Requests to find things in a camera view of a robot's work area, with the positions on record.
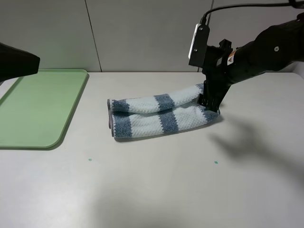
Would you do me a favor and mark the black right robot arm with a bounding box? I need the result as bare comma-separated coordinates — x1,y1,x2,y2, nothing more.
198,13,304,112

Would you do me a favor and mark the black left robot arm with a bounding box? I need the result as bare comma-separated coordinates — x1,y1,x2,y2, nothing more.
0,43,40,82

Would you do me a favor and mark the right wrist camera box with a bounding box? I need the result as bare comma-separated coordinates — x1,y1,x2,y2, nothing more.
188,24,210,68

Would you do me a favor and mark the green plastic tray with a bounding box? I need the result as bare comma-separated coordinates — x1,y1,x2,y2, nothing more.
0,69,89,150

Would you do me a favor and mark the blue white striped towel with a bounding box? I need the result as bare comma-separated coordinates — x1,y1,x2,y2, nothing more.
107,84,220,139

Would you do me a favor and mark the black right camera cable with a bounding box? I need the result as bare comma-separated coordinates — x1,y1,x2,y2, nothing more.
199,0,304,26

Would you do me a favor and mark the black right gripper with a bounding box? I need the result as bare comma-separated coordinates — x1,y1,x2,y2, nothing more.
198,39,237,112

